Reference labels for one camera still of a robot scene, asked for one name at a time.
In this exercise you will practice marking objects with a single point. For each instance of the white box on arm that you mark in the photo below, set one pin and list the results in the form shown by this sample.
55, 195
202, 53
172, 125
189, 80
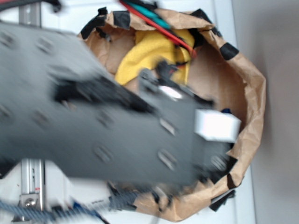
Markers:
214, 125

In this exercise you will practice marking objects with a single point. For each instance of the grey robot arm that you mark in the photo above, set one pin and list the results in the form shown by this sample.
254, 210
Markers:
58, 103

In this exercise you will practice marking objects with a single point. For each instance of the yellow microfiber cloth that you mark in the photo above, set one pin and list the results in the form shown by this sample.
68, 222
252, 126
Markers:
151, 47

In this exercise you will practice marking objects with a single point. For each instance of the brown paper bag basin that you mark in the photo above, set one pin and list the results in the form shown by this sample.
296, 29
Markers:
219, 71

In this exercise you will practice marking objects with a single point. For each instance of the aluminium extrusion rail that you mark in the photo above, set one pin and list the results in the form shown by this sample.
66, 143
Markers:
32, 170

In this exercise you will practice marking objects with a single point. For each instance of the metal corner bracket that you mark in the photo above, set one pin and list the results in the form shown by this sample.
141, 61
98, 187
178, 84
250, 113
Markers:
28, 201

